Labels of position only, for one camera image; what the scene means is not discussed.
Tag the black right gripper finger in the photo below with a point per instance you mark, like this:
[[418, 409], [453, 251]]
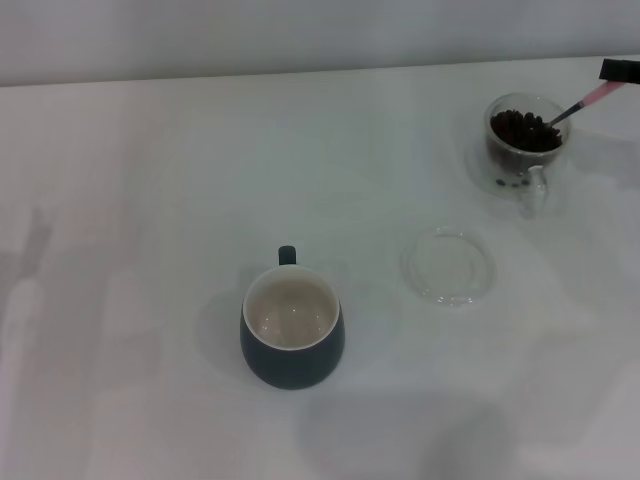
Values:
[[620, 71]]

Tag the dark teal ceramic mug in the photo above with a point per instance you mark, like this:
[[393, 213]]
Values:
[[290, 367]]

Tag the clear glass round dish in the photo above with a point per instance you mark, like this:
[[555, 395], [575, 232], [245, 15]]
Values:
[[425, 285]]

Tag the coffee beans pile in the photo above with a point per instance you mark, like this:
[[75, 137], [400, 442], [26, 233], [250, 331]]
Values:
[[520, 131]]

